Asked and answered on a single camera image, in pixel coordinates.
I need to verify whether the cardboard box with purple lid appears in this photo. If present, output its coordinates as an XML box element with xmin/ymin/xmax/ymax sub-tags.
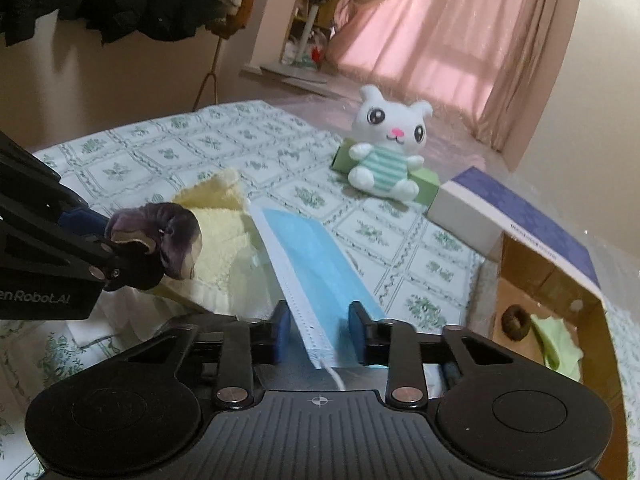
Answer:
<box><xmin>425</xmin><ymin>166</ymin><xmax>632</xmax><ymax>480</ymax></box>

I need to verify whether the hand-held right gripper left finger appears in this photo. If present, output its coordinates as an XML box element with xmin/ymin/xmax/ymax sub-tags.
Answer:
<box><xmin>122</xmin><ymin>301</ymin><xmax>292</xmax><ymax>410</ymax></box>

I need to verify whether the blue face mask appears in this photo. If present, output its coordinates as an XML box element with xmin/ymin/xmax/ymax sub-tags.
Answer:
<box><xmin>248</xmin><ymin>203</ymin><xmax>389</xmax><ymax>392</ymax></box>

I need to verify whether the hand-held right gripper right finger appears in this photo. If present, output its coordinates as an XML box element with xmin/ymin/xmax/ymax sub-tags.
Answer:
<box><xmin>348</xmin><ymin>301</ymin><xmax>517</xmax><ymax>410</ymax></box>

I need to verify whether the purple brown scrunchie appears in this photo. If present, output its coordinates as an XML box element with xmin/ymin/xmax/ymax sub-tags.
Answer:
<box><xmin>107</xmin><ymin>202</ymin><xmax>203</xmax><ymax>281</ymax></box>

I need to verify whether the pink curtain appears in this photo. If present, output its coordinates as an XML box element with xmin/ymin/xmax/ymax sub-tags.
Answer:
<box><xmin>325</xmin><ymin>0</ymin><xmax>587</xmax><ymax>155</ymax></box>

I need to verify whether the white plush cat toy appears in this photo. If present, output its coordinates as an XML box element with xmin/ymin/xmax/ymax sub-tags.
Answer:
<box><xmin>347</xmin><ymin>85</ymin><xmax>434</xmax><ymax>205</ymax></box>

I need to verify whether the yellow towel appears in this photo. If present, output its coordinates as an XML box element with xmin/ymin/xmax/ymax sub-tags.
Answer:
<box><xmin>172</xmin><ymin>169</ymin><xmax>281</xmax><ymax>312</ymax></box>

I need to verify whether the light green cloth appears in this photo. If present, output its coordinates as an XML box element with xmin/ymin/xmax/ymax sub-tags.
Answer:
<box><xmin>531</xmin><ymin>314</ymin><xmax>585</xmax><ymax>382</ymax></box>

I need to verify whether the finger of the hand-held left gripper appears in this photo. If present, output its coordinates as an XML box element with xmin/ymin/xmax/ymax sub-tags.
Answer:
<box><xmin>0</xmin><ymin>209</ymin><xmax>167</xmax><ymax>293</ymax></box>
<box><xmin>0</xmin><ymin>130</ymin><xmax>109</xmax><ymax>238</ymax></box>

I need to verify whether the wooden bookshelf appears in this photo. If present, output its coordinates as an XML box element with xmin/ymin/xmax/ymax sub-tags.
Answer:
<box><xmin>279</xmin><ymin>0</ymin><xmax>373</xmax><ymax>70</ymax></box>

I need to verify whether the green box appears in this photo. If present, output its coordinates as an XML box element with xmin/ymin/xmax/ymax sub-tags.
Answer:
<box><xmin>331</xmin><ymin>136</ymin><xmax>442</xmax><ymax>207</ymax></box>

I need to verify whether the small brown hair scrunchie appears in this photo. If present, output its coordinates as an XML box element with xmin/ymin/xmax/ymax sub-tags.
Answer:
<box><xmin>501</xmin><ymin>305</ymin><xmax>530</xmax><ymax>344</ymax></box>

